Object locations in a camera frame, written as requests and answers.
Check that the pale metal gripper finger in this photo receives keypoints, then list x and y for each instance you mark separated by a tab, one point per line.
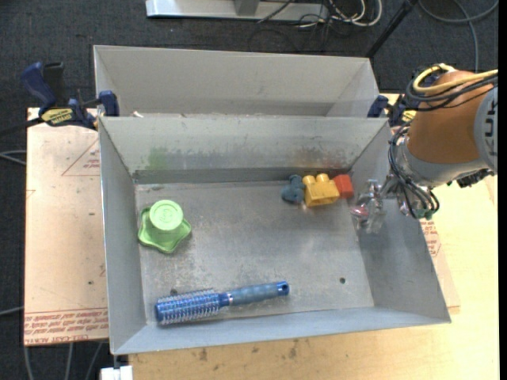
361	208
374	221

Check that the blue-grey toy figure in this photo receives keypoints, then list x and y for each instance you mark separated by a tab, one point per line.
293	190

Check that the red toy brick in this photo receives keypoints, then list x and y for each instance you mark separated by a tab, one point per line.
344	185

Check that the blue round hairbrush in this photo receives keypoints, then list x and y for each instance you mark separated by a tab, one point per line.
214	302

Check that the brown cardboard board red print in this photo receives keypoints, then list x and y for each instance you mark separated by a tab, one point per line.
63	228

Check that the grey metal bin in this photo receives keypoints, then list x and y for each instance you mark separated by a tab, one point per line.
253	236

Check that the green plastic cup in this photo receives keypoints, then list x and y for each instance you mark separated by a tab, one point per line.
164	225

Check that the yellow toy brick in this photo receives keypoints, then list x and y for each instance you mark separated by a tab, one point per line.
320	190

